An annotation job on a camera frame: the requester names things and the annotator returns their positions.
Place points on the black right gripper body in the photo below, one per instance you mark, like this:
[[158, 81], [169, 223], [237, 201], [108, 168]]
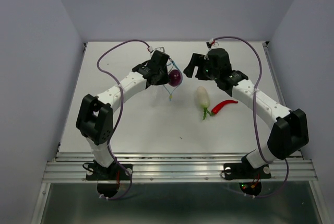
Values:
[[205, 72]]

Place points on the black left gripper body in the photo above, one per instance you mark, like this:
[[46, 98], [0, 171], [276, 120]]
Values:
[[163, 79]]

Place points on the purple red onion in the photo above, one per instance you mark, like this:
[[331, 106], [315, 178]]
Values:
[[175, 78]]

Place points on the clear zip top bag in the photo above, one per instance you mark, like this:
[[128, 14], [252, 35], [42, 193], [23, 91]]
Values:
[[164, 93]]

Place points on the white daikon radish with leaves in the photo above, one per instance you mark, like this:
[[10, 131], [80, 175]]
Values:
[[203, 101]]

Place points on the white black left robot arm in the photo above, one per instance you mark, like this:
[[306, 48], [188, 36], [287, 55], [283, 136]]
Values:
[[95, 118]]

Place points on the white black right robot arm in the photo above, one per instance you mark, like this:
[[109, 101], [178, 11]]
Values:
[[289, 131]]

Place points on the red chili pepper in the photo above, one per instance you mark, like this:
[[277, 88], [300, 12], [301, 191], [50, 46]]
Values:
[[222, 104]]

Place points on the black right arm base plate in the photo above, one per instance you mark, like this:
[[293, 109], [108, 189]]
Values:
[[242, 171]]

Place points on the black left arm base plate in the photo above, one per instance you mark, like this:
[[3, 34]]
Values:
[[96, 172]]

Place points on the aluminium front frame rails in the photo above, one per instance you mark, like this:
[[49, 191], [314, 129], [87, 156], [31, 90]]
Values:
[[173, 167]]

